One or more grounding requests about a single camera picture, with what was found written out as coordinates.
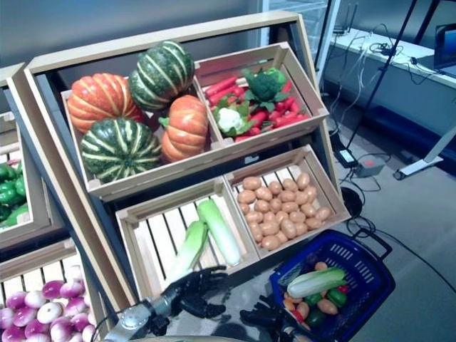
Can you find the green broccoli head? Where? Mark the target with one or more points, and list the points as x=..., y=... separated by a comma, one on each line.
x=265, y=83

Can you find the white office table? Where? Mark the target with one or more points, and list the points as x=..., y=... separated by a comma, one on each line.
x=395, y=82

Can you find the brown potato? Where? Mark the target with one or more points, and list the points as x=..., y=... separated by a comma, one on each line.
x=261, y=206
x=269, y=216
x=303, y=310
x=320, y=266
x=252, y=183
x=263, y=193
x=311, y=193
x=303, y=180
x=281, y=216
x=253, y=217
x=300, y=228
x=281, y=237
x=313, y=223
x=275, y=204
x=288, y=228
x=323, y=213
x=270, y=243
x=244, y=208
x=255, y=231
x=289, y=207
x=274, y=187
x=246, y=196
x=308, y=210
x=297, y=216
x=301, y=197
x=289, y=185
x=269, y=228
x=327, y=306
x=286, y=196

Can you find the wooden display shelf frame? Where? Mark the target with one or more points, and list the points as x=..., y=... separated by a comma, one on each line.
x=142, y=39

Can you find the purple eggplant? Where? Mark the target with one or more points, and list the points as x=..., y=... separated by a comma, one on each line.
x=310, y=259

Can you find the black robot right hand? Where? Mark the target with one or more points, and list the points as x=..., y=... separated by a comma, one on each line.
x=265, y=317

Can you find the purple white onion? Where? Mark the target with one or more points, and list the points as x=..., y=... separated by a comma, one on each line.
x=16, y=300
x=13, y=334
x=75, y=306
x=49, y=313
x=88, y=333
x=34, y=299
x=35, y=327
x=52, y=289
x=5, y=317
x=61, y=329
x=24, y=316
x=72, y=289

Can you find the round black stand base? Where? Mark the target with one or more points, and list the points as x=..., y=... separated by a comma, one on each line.
x=351, y=200

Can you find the grey box with red button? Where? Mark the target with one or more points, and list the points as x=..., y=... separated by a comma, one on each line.
x=370, y=166

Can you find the small red pepper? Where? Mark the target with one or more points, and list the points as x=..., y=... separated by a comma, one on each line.
x=343, y=288

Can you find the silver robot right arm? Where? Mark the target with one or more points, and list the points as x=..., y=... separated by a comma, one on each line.
x=296, y=336

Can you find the wooden crate with pumpkins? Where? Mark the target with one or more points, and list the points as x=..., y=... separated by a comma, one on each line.
x=149, y=180

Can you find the black power adapter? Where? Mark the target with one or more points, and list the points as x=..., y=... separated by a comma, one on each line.
x=345, y=157

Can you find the long black stand pole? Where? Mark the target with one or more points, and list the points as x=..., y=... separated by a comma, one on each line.
x=383, y=75

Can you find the wooden crate with cabbages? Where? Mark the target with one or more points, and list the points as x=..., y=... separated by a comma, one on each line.
x=156, y=231

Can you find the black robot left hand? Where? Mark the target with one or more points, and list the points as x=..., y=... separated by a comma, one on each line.
x=192, y=285

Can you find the open laptop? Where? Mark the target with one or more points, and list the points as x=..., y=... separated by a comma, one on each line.
x=446, y=50

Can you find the wooden crate with onions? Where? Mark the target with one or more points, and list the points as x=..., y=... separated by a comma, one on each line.
x=42, y=258

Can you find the long orange carrot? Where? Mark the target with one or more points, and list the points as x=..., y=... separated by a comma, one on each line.
x=225, y=94
x=221, y=85

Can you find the green striped pumpkin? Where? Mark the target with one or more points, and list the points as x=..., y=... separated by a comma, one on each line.
x=119, y=149
x=162, y=76

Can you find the napa cabbage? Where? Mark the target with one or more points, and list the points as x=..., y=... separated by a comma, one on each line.
x=315, y=282
x=189, y=249
x=219, y=231

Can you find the white cauliflower with leaves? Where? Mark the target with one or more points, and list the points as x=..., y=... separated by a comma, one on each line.
x=229, y=119

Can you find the wooden crate with potatoes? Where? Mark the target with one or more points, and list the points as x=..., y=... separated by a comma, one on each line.
x=327, y=185

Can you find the large orange pumpkin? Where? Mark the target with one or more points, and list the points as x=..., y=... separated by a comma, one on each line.
x=98, y=101

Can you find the wooden crate with carrots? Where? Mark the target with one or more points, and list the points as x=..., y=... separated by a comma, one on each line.
x=303, y=76

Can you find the blue plastic shopping basket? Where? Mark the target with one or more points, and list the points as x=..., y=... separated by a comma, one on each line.
x=370, y=285

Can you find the red chili pepper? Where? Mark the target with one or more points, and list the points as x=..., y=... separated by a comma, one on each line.
x=300, y=318

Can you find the white table leg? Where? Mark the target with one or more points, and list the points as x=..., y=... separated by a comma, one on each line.
x=424, y=162

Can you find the green bell pepper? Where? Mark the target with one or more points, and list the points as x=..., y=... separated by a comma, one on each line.
x=20, y=185
x=16, y=216
x=336, y=298
x=315, y=317
x=313, y=299
x=6, y=172
x=9, y=196

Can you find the short red carrot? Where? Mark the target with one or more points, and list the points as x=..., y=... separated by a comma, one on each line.
x=254, y=131
x=242, y=138
x=289, y=120
x=258, y=118
x=294, y=106
x=286, y=87

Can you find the small orange pumpkin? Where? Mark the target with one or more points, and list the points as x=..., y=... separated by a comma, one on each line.
x=186, y=128

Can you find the wooden crate with green peppers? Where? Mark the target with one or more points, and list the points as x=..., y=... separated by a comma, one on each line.
x=39, y=213

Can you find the neighbouring wooden shelf frame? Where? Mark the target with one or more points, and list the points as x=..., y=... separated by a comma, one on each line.
x=10, y=73

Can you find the black router with antennas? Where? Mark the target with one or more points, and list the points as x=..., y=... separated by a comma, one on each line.
x=343, y=30

